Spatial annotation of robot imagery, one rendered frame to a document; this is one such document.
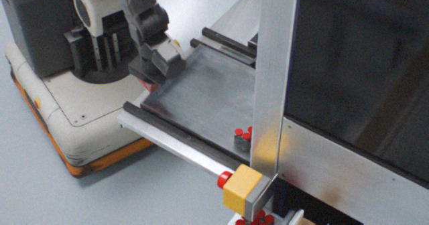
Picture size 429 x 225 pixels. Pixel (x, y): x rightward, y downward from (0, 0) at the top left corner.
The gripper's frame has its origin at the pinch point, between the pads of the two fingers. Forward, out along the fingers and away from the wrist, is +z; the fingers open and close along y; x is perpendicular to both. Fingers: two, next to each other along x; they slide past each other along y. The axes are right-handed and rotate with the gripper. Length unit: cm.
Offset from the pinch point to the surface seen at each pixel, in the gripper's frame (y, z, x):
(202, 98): 10.9, 1.3, 6.8
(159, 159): -24, 93, 33
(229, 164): 28.9, -1.9, -7.4
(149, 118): 5.0, 0.0, -7.6
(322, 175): 51, -24, -11
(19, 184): -61, 96, -8
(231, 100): 17.5, 0.7, 10.3
